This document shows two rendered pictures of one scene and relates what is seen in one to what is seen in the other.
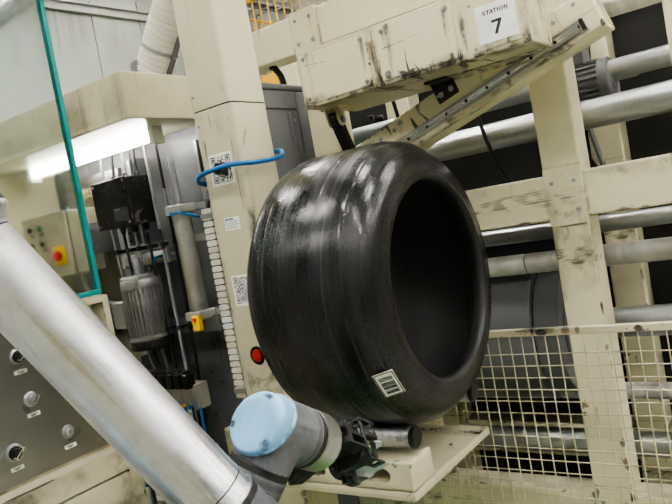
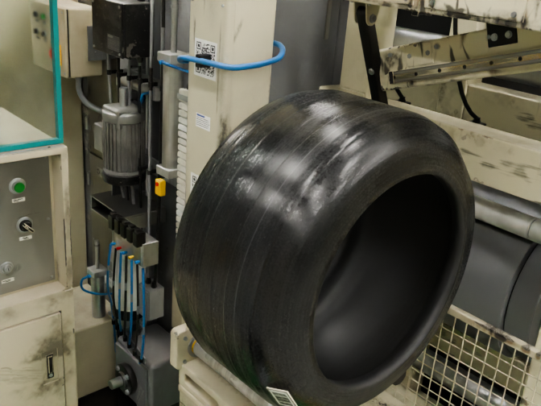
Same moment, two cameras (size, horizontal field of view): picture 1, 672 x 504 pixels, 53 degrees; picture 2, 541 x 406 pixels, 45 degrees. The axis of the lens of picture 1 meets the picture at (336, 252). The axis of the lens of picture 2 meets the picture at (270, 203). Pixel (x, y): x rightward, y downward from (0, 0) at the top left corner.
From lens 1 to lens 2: 55 cm
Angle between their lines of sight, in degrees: 22
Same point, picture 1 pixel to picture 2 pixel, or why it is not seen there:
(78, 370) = not seen: outside the picture
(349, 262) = (272, 279)
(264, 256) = (196, 217)
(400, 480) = not seen: outside the picture
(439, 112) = (484, 57)
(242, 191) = (219, 94)
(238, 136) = (229, 31)
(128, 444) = not seen: outside the picture
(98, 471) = (28, 310)
